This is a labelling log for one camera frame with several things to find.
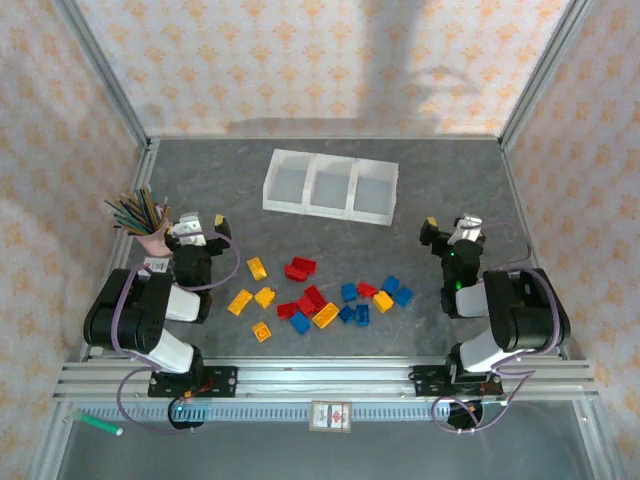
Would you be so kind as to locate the yellow lego brick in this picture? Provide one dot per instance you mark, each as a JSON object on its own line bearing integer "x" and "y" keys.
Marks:
{"x": 382, "y": 301}
{"x": 265, "y": 296}
{"x": 326, "y": 315}
{"x": 256, "y": 268}
{"x": 261, "y": 331}
{"x": 239, "y": 302}

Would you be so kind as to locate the small white printed card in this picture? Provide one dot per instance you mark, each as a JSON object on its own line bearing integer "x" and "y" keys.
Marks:
{"x": 152, "y": 265}

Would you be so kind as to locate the coloured pencil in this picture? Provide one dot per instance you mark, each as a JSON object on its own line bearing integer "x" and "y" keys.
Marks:
{"x": 145, "y": 208}
{"x": 136, "y": 212}
{"x": 129, "y": 224}
{"x": 125, "y": 216}
{"x": 164, "y": 210}
{"x": 153, "y": 206}

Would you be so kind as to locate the green marker pen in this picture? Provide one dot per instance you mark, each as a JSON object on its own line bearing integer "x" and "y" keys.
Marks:
{"x": 97, "y": 422}

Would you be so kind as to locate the small label card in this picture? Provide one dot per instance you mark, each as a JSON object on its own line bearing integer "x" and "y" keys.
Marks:
{"x": 331, "y": 416}

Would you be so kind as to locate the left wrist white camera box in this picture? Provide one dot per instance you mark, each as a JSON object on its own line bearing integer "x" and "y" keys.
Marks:
{"x": 187, "y": 230}

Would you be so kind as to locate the grey robot mount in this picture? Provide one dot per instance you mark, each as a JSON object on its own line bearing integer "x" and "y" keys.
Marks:
{"x": 467, "y": 225}

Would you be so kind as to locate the aluminium table side rail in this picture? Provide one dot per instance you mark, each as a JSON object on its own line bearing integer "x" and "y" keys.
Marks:
{"x": 521, "y": 200}
{"x": 146, "y": 165}

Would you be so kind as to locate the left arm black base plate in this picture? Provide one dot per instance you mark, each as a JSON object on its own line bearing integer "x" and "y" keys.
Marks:
{"x": 222, "y": 382}

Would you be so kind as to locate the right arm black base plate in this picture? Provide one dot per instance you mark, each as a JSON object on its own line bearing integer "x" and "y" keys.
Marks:
{"x": 425, "y": 382}

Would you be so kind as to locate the long aluminium mounting rail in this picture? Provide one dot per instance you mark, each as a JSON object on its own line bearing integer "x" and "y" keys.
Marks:
{"x": 325, "y": 380}

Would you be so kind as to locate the aluminium corner post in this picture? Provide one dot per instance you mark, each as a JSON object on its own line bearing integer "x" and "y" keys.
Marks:
{"x": 546, "y": 65}
{"x": 102, "y": 65}

